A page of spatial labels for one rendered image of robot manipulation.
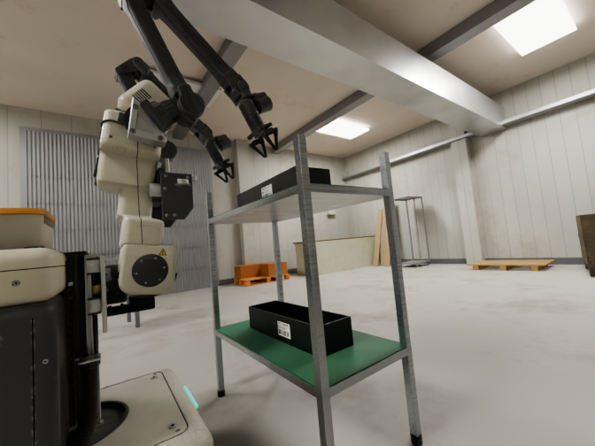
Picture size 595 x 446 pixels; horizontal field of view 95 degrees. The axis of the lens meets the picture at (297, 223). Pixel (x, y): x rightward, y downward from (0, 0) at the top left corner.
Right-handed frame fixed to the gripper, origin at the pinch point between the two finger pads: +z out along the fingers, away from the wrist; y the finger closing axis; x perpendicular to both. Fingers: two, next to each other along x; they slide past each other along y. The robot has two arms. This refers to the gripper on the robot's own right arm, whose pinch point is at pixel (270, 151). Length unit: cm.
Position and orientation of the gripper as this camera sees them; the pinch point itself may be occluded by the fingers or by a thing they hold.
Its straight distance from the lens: 109.9
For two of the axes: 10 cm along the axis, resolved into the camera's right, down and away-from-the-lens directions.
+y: -5.7, 1.2, 8.1
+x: -6.8, 4.8, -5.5
